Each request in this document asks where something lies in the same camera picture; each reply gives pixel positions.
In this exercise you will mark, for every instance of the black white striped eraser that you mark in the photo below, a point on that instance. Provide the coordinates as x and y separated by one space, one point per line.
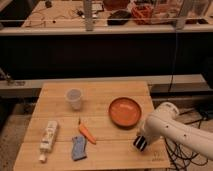
140 143

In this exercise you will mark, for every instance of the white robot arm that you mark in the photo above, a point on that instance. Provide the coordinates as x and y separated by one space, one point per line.
161 122

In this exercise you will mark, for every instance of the orange ceramic bowl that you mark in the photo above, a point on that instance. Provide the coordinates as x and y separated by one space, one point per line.
124 112

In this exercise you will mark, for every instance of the translucent plastic cup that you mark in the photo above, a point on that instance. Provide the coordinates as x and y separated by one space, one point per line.
74 97

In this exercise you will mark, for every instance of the orange toy carrot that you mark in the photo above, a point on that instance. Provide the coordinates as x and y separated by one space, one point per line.
84 131

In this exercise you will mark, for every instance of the black object on bench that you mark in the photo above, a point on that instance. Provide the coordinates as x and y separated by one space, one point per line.
119 17

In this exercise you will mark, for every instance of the orange crate on bench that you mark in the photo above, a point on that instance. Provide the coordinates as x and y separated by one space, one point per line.
142 14

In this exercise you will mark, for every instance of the white tube bottle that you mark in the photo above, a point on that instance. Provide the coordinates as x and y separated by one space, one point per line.
48 140

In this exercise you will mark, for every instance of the metal clamp at left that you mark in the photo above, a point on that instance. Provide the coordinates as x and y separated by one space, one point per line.
9 80

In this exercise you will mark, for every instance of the grey metal post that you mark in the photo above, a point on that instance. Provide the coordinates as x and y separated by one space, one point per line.
87 5

